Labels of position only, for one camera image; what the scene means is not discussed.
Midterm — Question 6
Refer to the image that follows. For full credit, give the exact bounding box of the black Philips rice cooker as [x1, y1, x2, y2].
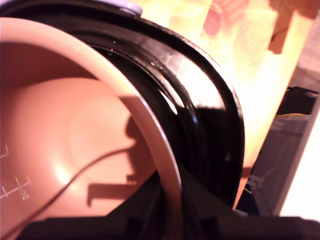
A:
[0, 0, 245, 209]

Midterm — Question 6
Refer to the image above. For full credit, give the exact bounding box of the copper-coloured cooking pot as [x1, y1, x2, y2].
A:
[0, 17, 183, 240]

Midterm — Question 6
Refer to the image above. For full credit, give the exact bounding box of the white furniture panel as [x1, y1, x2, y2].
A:
[279, 99, 320, 219]

